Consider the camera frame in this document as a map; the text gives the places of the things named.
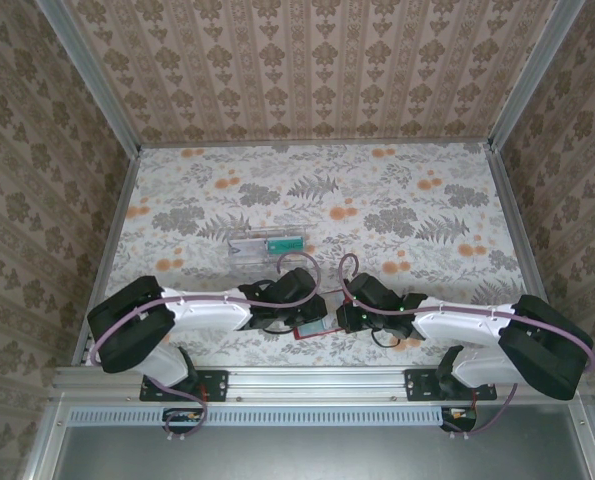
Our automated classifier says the clear plastic box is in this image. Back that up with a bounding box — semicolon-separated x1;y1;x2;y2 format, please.
225;225;309;275

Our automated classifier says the aluminium shelf frame rail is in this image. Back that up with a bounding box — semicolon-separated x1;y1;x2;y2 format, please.
21;399;68;480
569;399;595;480

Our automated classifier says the floral patterned table cover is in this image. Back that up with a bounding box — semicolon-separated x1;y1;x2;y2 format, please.
89;142;561;369

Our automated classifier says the aluminium table side rail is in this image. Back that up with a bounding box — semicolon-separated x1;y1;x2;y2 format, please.
484;143;551;301
76;148;143;369

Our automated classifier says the white slotted cable duct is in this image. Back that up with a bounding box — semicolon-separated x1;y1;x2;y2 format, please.
69;405;446;428

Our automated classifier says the white plastic card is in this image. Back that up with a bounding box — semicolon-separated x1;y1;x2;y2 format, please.
228;239;269;257

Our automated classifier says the aluminium table back rail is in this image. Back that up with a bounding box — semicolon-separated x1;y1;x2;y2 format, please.
137;139;493;150

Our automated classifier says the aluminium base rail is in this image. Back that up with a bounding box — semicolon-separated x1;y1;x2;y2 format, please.
51;366;501;405

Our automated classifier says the green plastic card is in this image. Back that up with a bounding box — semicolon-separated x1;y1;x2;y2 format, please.
265;238;307;255

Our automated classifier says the aluminium frame post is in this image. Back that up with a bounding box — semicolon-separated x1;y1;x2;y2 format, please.
35;0;143;154
487;0;588;151

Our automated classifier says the red card holder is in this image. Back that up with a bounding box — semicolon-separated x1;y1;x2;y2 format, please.
292;288;347;341

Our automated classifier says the grey metal shelf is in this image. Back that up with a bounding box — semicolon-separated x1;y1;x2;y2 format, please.
51;424;595;480

